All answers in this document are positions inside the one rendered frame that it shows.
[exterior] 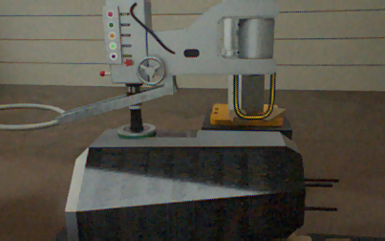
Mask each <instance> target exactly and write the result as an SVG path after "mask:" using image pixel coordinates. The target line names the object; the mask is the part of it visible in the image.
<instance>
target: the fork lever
mask: <svg viewBox="0 0 385 241"><path fill-rule="evenodd" d="M173 84H174V93H177V89H178V88H179V87H178V84H177V81H176V80H173ZM142 90H148V91H146V92H143V93H138V94H136V95H132V96H130V97H126V95H122V96H120V97H115V98H112V99H106V100H102V101H100V102H98V103H93V104H90V105H86V106H83V107H78V108H76V109H72V110H69V111H67V112H62V114H63V115H62V116H57V117H55V120H56V121H59V124H58V126H59V125H61V124H66V123H69V122H73V121H79V120H82V119H84V118H89V117H91V116H96V115H98V114H104V113H106V112H111V111H113V110H115V109H119V108H122V107H127V106H129V105H134V104H137V103H141V102H143V101H147V100H150V99H157V98H159V97H164V96H166V95H165V94H164V84H160V85H157V86H152V87H150V88H145V89H142Z"/></svg>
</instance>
